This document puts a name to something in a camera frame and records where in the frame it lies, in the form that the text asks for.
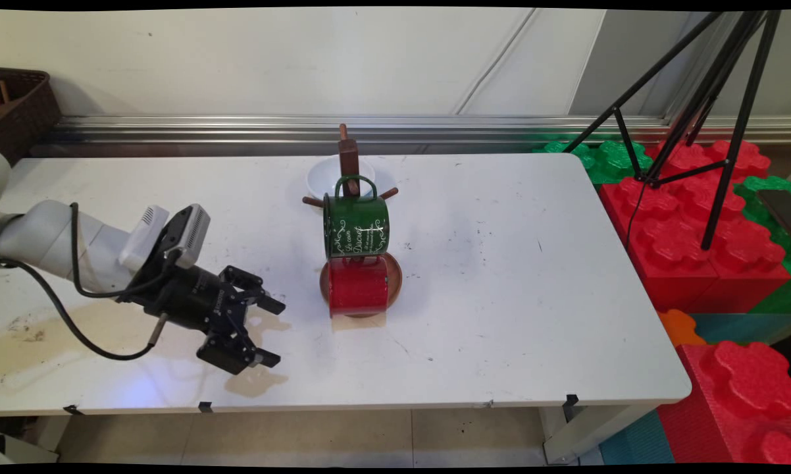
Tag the orange foam block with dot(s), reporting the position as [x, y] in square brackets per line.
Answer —
[680, 328]

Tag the white table leg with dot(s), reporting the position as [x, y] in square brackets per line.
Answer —
[586, 434]
[50, 431]

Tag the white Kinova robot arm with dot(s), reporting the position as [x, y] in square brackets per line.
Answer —
[47, 237]

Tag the dark brown wicker basket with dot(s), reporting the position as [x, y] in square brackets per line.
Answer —
[30, 112]

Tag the black tripod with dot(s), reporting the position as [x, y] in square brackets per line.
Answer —
[739, 131]

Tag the teal foam block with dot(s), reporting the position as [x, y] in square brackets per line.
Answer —
[636, 441]
[744, 326]

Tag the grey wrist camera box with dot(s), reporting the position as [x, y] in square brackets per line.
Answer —
[191, 230]

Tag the red enamel mug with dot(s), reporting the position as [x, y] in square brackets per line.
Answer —
[359, 289]

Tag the aluminium wall rail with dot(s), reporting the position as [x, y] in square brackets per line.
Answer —
[435, 128]

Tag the small green foam block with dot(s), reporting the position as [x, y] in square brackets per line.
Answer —
[606, 161]

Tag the wooden stick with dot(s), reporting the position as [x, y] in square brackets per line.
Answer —
[4, 92]

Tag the brown wooden mug tree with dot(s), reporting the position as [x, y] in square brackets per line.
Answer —
[348, 161]

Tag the white bowl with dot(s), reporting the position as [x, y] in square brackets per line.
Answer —
[326, 178]

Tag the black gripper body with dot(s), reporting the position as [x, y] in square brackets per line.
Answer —
[191, 296]

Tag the green enamel mug white lettering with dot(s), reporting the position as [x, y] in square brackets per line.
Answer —
[356, 227]

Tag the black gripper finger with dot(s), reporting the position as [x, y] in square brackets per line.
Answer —
[251, 289]
[228, 352]

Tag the large red foam block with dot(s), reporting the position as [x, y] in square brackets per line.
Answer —
[672, 243]

